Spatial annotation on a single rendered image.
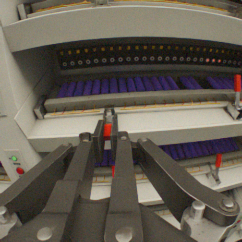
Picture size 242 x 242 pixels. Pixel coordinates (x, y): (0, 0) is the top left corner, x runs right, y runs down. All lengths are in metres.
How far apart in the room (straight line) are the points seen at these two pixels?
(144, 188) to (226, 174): 0.25
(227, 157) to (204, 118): 0.22
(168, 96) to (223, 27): 0.16
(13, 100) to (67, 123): 0.11
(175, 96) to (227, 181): 0.30
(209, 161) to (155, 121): 0.24
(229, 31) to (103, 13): 0.21
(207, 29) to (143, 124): 0.20
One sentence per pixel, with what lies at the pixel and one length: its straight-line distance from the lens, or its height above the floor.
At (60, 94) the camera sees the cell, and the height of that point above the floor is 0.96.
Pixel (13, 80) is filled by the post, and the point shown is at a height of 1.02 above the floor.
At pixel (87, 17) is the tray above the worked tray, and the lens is 0.24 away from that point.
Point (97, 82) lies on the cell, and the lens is 0.36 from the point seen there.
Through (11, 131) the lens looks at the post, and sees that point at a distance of 0.32.
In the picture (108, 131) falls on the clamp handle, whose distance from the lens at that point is 0.20.
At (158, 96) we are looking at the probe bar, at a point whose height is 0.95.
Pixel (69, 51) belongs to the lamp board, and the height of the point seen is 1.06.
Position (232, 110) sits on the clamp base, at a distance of 0.36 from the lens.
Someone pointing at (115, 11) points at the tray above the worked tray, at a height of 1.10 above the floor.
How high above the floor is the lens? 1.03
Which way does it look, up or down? 23 degrees down
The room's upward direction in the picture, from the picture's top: 3 degrees counter-clockwise
